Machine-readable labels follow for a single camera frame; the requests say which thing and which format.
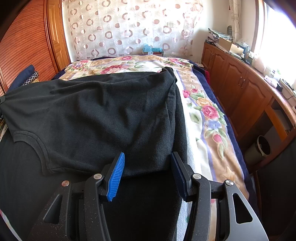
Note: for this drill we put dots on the patterned yellow folded garment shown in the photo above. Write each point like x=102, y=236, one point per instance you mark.
x=32, y=79

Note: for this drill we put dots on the window with wooden frame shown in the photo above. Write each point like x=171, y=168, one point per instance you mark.
x=275, y=46

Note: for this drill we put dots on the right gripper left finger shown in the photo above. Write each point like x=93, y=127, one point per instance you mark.
x=75, y=210

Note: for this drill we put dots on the wooden side cabinet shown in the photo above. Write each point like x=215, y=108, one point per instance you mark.
x=253, y=107

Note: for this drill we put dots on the beige window drape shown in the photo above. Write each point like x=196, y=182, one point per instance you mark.
x=235, y=11

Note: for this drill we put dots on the blue tissue pack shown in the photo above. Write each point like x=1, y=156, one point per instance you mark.
x=149, y=50

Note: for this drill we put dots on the circle patterned sheer curtain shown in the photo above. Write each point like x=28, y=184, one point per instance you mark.
x=116, y=28

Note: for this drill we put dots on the black printed t-shirt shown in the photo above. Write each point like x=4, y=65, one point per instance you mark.
x=69, y=130

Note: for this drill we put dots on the floral quilt blanket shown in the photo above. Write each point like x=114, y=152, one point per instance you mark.
x=212, y=147

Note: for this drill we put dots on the navy folded garment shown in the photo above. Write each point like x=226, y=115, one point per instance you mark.
x=22, y=77

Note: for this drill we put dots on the dark waste bin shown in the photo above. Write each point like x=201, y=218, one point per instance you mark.
x=258, y=151

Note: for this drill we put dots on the cardboard box on cabinet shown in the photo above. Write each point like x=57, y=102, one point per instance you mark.
x=230, y=47

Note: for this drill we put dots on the wooden louvered wardrobe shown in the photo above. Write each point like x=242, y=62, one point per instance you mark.
x=32, y=33

